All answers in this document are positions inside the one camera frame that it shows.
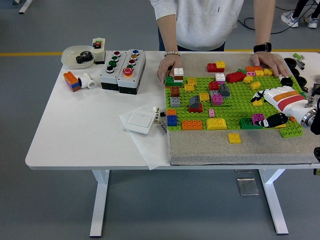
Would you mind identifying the person's left hand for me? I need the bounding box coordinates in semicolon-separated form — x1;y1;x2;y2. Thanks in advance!
249;51;291;78

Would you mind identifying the person's right hand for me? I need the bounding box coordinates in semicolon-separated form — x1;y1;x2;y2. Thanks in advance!
156;55;182;86

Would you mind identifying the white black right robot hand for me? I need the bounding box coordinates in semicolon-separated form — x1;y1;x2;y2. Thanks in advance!
250;85;308;129

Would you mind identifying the magenta square brick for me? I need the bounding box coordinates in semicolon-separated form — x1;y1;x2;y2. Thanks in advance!
251;113;266;126

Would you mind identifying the green studded baseplate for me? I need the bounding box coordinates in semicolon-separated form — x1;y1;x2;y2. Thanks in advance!
164;74;312;132

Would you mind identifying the black wristwatch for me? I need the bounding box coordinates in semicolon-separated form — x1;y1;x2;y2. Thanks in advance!
253;42;273;53

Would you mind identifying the black square brick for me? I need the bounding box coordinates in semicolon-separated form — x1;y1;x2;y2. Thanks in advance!
280;76;294;88

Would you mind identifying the lime green long brick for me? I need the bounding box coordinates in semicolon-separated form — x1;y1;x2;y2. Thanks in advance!
278;126;304;139

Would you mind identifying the red long brick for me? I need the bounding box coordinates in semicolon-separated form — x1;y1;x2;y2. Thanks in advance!
225;71;247;84

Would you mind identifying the dark grey roof brick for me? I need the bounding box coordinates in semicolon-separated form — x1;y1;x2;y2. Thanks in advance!
189;94;201;107

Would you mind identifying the grey emergency-stop control box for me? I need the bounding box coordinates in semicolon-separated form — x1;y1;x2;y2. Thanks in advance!
116;48;147;95

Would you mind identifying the dark green long brick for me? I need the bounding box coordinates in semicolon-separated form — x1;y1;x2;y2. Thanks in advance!
239;117;263;130

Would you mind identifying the person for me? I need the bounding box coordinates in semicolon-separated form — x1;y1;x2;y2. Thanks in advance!
280;0;320;29
149;0;291;86

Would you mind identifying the white labelled connector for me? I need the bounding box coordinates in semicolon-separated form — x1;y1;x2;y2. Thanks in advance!
152;105;162;125

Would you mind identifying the red slope brick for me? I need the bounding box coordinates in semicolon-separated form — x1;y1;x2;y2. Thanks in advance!
188;102;204;113

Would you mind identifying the dark grey slope brick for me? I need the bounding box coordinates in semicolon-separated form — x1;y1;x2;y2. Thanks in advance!
219;83;231;98

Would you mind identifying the blue square brick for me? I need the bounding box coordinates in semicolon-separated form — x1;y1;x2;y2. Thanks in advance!
166;114;179;127

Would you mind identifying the pink square brick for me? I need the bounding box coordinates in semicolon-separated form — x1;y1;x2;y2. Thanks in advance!
211;93;224;106

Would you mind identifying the grey three-button control box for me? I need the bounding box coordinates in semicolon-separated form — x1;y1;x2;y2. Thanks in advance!
99;50;128;91

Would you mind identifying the printed label strip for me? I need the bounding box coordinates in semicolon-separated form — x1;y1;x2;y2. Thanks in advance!
157;121;168;136

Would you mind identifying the yellow curved brick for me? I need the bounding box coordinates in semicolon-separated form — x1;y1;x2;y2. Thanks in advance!
206;117;229;131

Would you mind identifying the white pipe tee fitting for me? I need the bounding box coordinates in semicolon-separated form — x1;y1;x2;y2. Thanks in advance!
77;72;97;90

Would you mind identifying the black metal gear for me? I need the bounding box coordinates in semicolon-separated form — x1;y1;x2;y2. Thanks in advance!
75;51;95;65

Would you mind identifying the translucent paper sheet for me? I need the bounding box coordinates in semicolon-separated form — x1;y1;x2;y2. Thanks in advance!
118;106;173;171

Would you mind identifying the grey-brown mat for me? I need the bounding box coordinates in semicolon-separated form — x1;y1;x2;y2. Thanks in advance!
163;52;320;167

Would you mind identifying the multicoloured brick stack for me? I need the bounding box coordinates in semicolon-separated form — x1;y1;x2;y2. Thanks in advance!
62;71;82;93

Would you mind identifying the cream plastic bowl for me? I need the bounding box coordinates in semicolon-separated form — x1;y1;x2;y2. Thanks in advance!
61;45;95;70

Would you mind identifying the white table leg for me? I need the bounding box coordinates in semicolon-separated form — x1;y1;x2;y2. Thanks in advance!
89;169;111;238
258;169;290;235

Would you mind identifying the black floor cable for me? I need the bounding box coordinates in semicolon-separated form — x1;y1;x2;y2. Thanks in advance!
237;17;320;35

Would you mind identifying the white wall switch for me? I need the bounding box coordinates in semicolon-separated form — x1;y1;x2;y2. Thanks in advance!
124;111;155;135

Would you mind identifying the cream red-green switch box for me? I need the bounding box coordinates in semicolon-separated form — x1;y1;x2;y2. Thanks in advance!
91;37;106;65

